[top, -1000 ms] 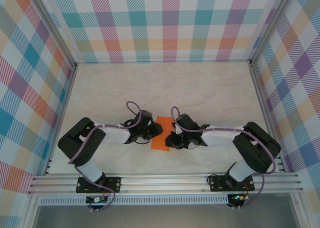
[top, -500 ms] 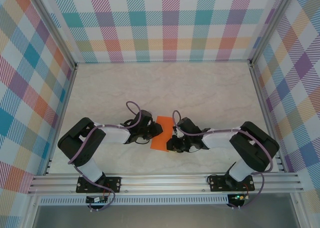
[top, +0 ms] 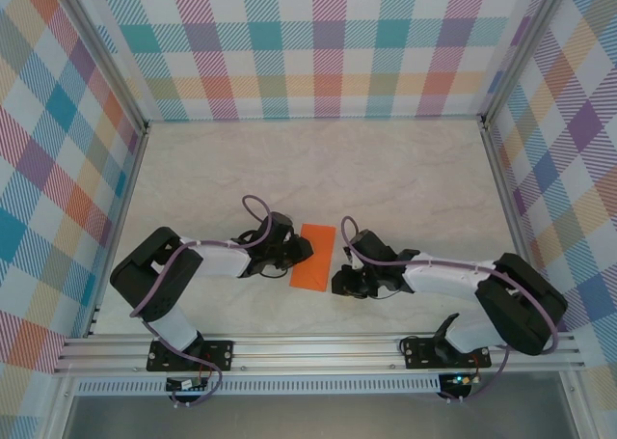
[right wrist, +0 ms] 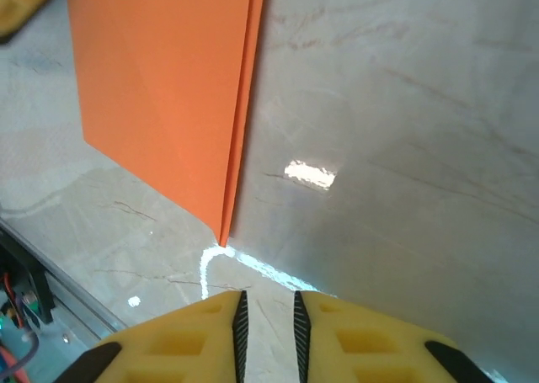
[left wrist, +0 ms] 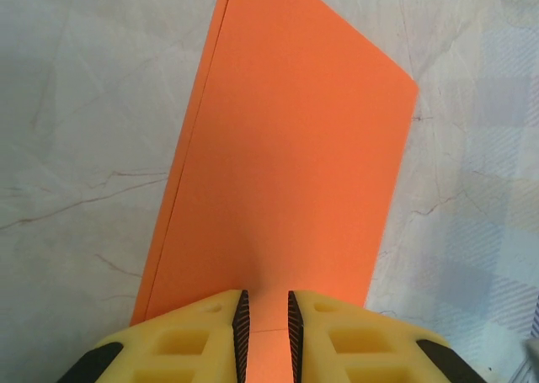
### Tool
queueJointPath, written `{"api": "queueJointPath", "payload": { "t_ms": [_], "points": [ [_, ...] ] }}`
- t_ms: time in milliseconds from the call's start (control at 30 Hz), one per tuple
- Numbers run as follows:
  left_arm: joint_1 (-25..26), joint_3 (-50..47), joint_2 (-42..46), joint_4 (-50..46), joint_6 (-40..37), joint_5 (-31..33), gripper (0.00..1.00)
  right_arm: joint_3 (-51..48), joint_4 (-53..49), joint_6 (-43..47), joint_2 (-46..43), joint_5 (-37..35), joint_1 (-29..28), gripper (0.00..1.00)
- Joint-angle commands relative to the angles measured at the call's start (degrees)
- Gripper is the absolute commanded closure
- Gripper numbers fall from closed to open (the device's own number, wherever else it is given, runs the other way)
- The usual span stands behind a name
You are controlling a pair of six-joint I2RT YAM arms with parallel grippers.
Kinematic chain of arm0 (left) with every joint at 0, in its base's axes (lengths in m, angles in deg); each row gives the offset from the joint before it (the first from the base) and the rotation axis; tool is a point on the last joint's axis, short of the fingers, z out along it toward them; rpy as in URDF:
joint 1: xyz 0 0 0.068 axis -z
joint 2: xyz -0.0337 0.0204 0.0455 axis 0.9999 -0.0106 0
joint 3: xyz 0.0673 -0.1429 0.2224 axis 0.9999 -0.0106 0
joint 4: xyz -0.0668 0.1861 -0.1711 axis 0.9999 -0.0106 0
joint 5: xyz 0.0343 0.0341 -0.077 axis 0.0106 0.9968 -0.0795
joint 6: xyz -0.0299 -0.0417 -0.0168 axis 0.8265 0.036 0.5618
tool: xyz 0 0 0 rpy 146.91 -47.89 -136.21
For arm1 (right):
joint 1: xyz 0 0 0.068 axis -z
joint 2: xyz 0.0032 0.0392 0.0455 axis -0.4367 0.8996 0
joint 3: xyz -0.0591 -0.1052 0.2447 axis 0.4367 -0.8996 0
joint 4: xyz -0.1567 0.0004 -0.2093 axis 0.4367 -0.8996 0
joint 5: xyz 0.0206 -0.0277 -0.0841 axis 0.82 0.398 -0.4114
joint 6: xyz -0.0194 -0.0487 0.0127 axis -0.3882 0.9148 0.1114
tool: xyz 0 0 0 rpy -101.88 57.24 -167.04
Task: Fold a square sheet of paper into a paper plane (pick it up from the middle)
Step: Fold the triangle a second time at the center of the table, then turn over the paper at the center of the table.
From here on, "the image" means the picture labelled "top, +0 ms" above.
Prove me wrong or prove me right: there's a grey metal panel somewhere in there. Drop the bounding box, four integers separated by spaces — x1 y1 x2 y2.
62 393 579 439

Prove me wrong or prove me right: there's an aluminium frame leg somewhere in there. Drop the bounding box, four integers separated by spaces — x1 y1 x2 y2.
45 373 78 439
556 370 592 439

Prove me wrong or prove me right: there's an aluminium side rail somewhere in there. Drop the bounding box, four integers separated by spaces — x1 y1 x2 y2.
84 123 150 339
479 115 551 334

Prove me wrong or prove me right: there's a slotted metal cable tray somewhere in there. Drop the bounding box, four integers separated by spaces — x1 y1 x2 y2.
74 374 443 396

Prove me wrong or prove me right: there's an aluminium frame post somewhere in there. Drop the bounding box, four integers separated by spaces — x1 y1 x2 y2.
476 0 579 129
57 0 151 136

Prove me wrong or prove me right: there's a small black circuit board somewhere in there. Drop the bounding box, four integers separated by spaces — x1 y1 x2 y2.
165 375 213 393

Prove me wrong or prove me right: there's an aluminium frame rail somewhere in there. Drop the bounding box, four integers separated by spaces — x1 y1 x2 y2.
52 332 587 375

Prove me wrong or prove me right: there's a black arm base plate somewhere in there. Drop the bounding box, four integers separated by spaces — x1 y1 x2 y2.
146 340 236 373
403 336 493 370

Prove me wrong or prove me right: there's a circuit board with green light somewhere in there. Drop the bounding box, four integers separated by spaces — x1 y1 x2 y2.
441 371 483 390

